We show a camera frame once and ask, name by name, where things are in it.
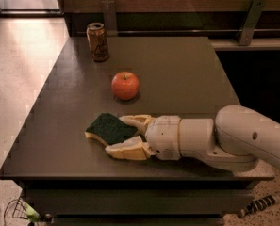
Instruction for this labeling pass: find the grey metal bracket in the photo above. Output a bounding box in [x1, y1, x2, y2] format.
[238, 0, 267, 46]
[103, 0, 118, 36]

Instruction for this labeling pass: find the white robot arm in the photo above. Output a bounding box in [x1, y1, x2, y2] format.
[106, 105, 280, 171]

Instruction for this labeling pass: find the green and yellow sponge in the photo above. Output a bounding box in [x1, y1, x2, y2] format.
[85, 113, 138, 146]

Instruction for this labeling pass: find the orange soda can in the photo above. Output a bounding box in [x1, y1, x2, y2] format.
[87, 23, 109, 62]

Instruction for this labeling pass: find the striped black white handle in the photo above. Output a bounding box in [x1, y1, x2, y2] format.
[238, 192, 280, 218]

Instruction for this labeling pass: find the grey metal bracket right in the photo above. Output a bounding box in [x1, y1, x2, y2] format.
[238, 0, 267, 46]

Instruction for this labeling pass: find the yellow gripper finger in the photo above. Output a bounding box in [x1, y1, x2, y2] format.
[120, 115, 155, 135]
[106, 136, 155, 161]

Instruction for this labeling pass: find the wire basket with green item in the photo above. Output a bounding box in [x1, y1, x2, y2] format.
[3, 197, 53, 226]

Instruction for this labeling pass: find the grey metal bracket left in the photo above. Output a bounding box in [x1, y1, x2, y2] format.
[103, 0, 118, 36]

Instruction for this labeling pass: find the red apple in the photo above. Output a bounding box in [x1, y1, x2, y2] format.
[111, 72, 140, 101]

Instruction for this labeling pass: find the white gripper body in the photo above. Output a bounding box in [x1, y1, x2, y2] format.
[145, 116, 181, 160]

